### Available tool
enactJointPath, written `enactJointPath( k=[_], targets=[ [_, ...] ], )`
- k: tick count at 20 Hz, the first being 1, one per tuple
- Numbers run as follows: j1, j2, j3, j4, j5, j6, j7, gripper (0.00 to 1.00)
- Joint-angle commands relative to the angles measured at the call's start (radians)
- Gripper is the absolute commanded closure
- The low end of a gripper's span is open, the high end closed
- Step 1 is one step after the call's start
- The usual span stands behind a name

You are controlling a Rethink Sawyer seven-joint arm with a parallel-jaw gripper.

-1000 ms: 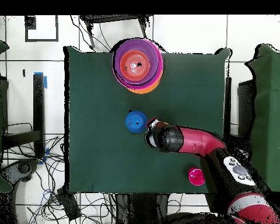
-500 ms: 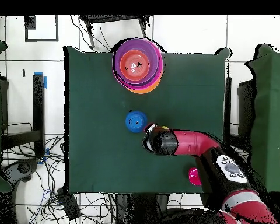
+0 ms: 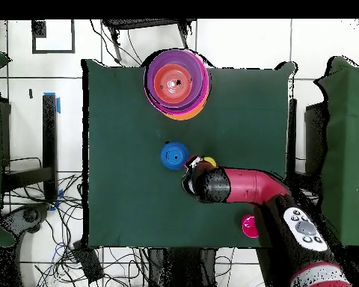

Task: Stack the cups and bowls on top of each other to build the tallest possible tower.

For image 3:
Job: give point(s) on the dark green tablecloth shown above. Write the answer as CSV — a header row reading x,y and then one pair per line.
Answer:
x,y
122,194

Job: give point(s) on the red plastic cup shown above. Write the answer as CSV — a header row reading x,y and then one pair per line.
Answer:
x,y
249,227

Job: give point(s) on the blue plastic bowl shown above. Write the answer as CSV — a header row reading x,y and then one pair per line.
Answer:
x,y
174,156

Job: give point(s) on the black floor frame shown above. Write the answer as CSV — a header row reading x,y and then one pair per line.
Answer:
x,y
39,30

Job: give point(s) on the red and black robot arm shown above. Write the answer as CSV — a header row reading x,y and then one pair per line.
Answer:
x,y
251,185

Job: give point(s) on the yellow plastic cup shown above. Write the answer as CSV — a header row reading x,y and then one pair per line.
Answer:
x,y
210,161

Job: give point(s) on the small red-orange plastic bowl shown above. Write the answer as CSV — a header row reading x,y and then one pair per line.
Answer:
x,y
173,86

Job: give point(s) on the large orange plastic bowl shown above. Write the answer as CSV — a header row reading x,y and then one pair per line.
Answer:
x,y
191,116

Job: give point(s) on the purple plastic bowl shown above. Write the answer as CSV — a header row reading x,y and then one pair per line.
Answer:
x,y
197,62
158,104

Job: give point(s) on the large pink plastic bowl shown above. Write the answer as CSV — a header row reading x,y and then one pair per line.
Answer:
x,y
205,70

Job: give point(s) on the black stool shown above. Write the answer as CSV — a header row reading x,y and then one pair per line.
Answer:
x,y
146,23

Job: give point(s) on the black metal stand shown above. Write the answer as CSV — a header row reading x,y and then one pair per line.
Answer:
x,y
49,134

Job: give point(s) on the black power brick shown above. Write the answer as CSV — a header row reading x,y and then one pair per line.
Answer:
x,y
88,263

